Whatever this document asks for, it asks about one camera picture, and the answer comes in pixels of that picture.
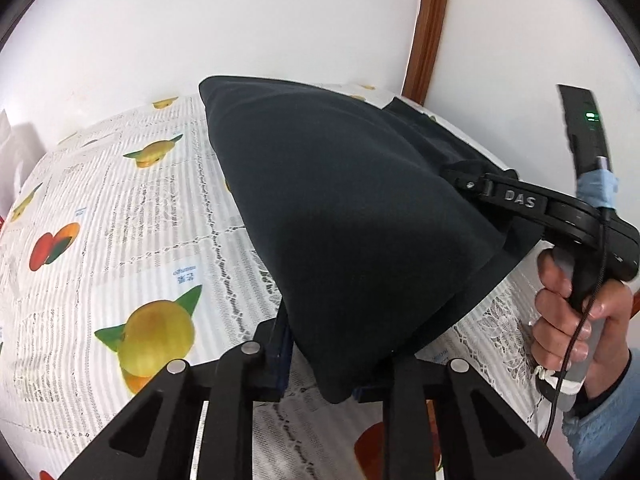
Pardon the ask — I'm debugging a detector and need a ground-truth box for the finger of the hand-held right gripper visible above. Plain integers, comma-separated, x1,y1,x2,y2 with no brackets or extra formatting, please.
442,166,552,227

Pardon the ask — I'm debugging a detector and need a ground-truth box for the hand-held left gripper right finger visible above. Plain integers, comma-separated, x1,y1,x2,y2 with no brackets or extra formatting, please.
351,354,573,480

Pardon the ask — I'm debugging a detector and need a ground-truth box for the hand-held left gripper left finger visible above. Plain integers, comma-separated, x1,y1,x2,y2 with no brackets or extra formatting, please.
57,304,295,480

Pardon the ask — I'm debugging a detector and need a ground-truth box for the black t-shirt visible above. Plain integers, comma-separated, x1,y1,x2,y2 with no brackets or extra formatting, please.
198,75,543,404

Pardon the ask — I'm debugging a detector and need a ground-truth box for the person's right forearm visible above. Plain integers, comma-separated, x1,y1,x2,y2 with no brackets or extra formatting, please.
560,350,640,480

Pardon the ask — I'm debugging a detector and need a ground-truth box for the person's right hand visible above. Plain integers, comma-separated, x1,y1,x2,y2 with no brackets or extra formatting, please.
530,250,633,402

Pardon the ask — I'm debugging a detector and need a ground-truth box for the fruit print tablecloth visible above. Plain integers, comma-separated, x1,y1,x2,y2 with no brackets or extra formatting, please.
0,82,551,480

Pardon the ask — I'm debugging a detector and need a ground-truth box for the white paper bag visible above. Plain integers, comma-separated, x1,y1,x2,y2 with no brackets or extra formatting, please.
0,107,46,221

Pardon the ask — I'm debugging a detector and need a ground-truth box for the black cable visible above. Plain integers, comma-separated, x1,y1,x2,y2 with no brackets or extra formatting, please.
540,157,613,443

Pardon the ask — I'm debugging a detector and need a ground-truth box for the brown wooden door frame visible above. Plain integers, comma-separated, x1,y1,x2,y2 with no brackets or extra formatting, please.
400,0,453,106

